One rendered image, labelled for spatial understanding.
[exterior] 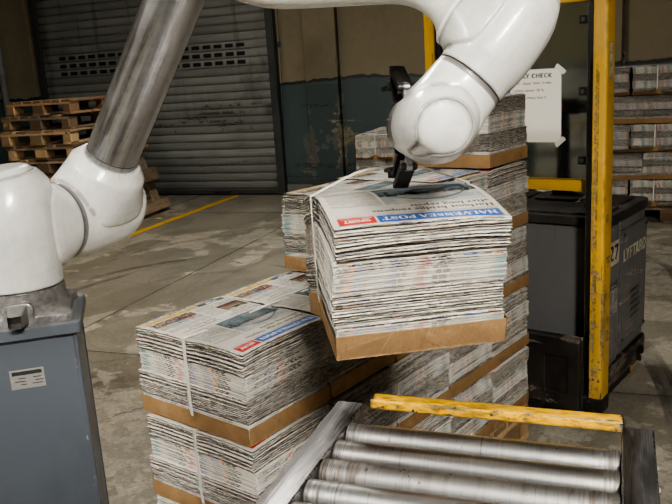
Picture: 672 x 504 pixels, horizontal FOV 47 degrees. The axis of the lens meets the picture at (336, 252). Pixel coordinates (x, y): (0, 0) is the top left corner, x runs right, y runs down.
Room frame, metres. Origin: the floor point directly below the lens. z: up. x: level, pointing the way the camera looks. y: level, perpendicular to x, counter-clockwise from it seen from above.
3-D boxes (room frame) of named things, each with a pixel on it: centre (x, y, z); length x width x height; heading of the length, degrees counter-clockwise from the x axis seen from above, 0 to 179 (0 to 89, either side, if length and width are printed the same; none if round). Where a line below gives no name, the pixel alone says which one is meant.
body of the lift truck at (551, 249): (3.32, -0.96, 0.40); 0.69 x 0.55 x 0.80; 51
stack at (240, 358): (2.12, 0.00, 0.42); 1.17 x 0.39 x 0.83; 141
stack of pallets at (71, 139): (8.35, 2.71, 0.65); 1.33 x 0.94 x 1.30; 163
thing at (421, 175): (2.47, -0.25, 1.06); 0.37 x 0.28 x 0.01; 50
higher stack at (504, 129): (2.69, -0.46, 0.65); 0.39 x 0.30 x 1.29; 51
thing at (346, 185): (2.22, -0.09, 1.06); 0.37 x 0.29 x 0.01; 52
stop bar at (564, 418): (1.23, -0.25, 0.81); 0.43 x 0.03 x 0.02; 69
